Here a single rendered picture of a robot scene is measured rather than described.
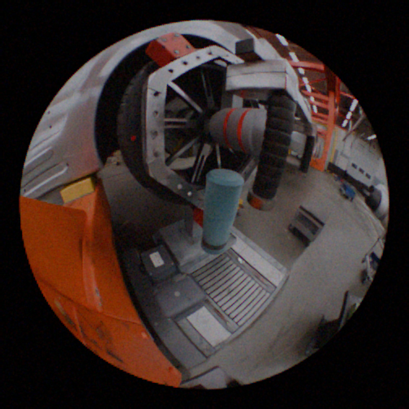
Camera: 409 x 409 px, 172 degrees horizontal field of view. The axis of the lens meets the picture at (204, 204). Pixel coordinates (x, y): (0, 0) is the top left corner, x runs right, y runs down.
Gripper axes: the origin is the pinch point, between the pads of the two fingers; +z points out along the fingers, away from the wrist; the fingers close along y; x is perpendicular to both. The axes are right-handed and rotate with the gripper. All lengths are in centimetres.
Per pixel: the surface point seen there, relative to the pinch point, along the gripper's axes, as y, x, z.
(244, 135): -23.8, 0.3, 24.2
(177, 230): -26, -60, 60
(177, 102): -25, 13, 58
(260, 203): -36.0, -7.0, 11.1
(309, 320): 4, -83, -58
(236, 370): -53, -83, -37
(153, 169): -43, -8, 32
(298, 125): -2.5, 9.2, 17.1
